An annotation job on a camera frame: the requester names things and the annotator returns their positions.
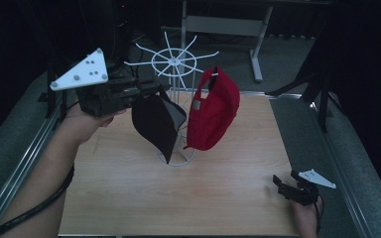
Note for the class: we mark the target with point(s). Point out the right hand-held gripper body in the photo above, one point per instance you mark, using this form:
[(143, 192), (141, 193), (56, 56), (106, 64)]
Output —
[(306, 188)]

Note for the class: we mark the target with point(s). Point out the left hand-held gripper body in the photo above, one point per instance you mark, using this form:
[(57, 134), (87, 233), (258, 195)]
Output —
[(92, 89)]

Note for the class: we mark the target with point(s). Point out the grey and black baseball cap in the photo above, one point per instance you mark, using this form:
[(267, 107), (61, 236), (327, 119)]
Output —
[(155, 125)]

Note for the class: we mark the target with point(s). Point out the red baseball cap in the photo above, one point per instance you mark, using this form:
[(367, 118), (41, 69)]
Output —
[(211, 112)]

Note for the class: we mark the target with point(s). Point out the person's right hand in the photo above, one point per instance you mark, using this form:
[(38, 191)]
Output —
[(306, 219)]

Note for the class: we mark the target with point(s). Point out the person's left hand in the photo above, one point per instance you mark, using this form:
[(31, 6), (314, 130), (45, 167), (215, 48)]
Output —
[(86, 127)]

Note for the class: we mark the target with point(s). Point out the black tripod stand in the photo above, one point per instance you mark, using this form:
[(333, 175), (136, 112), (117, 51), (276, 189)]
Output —
[(320, 95), (51, 99)]

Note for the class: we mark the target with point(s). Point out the dark computer tower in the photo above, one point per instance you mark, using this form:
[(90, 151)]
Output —
[(123, 29)]

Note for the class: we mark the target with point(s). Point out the aluminium floor rail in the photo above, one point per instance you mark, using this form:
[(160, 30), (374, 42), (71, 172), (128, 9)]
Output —
[(340, 172), (10, 172)]

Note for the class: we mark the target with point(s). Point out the grey metal desk frame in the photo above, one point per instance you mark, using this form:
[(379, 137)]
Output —
[(225, 24)]

